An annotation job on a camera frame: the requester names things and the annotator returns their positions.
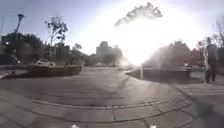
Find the tall stepped building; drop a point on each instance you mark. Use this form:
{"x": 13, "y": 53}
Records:
{"x": 108, "y": 53}

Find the grey stone paved plaza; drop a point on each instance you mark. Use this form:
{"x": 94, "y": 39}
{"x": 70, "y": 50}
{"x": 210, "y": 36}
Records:
{"x": 100, "y": 96}

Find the small tree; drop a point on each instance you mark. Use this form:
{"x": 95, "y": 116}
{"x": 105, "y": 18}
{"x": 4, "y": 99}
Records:
{"x": 77, "y": 46}

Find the low planter with grass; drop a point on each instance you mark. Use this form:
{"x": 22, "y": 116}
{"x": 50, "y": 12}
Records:
{"x": 160, "y": 74}

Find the low planter with bushes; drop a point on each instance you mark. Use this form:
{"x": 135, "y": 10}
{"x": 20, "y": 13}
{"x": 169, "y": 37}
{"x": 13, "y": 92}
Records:
{"x": 55, "y": 70}

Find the tree with spreading crown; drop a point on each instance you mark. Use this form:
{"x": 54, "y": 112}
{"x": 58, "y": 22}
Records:
{"x": 140, "y": 13}

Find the wide building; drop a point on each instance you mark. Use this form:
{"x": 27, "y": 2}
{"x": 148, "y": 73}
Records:
{"x": 175, "y": 55}

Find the thin sparse tree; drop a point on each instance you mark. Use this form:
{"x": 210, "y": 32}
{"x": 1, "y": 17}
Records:
{"x": 56, "y": 30}

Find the white car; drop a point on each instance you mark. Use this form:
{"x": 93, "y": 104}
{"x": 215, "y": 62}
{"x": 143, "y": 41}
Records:
{"x": 43, "y": 62}

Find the robot's own part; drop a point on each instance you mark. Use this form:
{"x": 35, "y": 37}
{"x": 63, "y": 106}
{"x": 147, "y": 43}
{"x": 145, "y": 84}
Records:
{"x": 152, "y": 126}
{"x": 74, "y": 126}

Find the person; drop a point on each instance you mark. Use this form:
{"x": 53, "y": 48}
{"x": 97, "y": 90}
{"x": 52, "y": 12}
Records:
{"x": 211, "y": 60}

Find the street lamp pole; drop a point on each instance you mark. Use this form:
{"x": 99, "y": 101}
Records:
{"x": 18, "y": 25}

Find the tall leafy tree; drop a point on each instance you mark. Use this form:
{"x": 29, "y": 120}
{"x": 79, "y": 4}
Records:
{"x": 220, "y": 33}

